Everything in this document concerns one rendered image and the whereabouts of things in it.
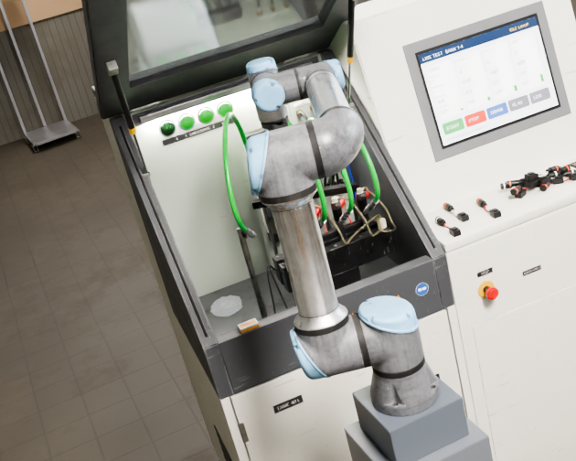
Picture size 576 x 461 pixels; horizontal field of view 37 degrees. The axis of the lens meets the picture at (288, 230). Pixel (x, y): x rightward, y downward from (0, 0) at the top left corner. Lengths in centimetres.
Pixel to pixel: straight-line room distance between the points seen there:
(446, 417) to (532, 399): 87
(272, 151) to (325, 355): 44
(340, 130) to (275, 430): 100
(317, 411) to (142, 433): 146
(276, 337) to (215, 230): 55
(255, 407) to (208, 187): 71
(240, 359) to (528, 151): 109
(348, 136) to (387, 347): 44
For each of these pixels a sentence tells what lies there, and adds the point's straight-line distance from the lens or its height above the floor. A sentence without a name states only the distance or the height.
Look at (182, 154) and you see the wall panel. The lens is 259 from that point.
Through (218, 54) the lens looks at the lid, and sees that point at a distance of 242.
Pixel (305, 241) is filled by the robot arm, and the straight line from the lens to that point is 171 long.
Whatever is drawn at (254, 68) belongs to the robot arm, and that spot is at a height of 157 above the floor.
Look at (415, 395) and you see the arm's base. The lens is 187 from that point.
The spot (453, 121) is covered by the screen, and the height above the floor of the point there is 120.
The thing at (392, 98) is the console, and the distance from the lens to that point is 252.
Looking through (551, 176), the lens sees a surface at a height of 100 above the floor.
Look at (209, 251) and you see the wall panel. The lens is 270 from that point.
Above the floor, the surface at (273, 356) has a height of 85.
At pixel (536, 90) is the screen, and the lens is 272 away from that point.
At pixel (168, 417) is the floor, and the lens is 377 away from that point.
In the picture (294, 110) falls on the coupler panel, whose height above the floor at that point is 131.
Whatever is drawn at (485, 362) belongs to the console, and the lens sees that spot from 259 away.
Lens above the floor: 203
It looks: 23 degrees down
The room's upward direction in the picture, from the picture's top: 15 degrees counter-clockwise
